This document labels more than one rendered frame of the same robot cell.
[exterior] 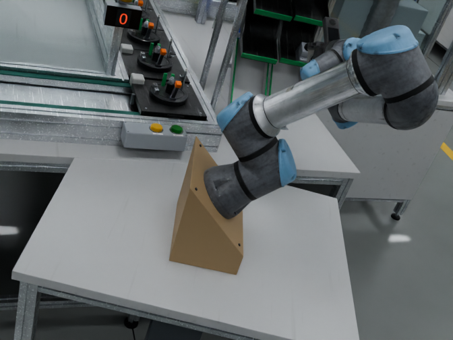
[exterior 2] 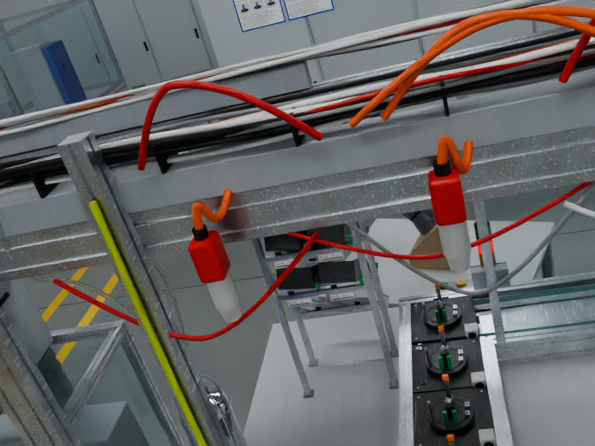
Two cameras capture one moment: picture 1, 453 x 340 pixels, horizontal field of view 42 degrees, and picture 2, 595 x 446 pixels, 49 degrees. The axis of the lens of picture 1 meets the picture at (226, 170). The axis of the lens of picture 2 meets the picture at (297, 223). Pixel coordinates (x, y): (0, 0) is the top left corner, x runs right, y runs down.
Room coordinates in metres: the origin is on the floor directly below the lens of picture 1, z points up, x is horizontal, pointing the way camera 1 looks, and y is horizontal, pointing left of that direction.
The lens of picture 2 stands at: (3.64, 1.33, 2.51)
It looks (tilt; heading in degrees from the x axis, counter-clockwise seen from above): 26 degrees down; 223
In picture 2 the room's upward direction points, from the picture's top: 17 degrees counter-clockwise
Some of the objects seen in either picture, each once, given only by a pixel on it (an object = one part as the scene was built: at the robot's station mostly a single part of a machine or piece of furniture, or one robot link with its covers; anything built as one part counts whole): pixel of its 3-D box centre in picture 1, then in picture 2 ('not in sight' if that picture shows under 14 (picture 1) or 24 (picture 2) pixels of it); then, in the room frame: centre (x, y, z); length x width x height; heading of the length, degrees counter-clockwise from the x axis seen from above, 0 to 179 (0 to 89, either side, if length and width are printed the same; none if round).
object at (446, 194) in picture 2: not in sight; (458, 190); (2.83, 0.91, 2.05); 0.13 x 0.08 x 0.22; 27
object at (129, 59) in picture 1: (156, 54); (444, 354); (2.13, 0.40, 1.01); 0.24 x 0.24 x 0.13; 27
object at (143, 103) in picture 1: (167, 98); (443, 319); (1.90, 0.29, 0.96); 0.24 x 0.24 x 0.02; 27
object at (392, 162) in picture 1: (329, 128); not in sight; (3.22, -0.51, 0.43); 1.11 x 0.68 x 0.86; 117
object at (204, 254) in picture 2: not in sight; (226, 247); (3.00, 0.56, 2.02); 0.13 x 0.08 x 0.23; 27
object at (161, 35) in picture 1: (145, 29); (449, 407); (2.35, 0.51, 1.01); 0.24 x 0.24 x 0.13; 27
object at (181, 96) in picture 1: (168, 94); (442, 316); (1.90, 0.29, 0.98); 0.14 x 0.14 x 0.02
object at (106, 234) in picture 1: (204, 231); (436, 261); (1.38, 0.01, 0.84); 0.90 x 0.70 x 0.03; 96
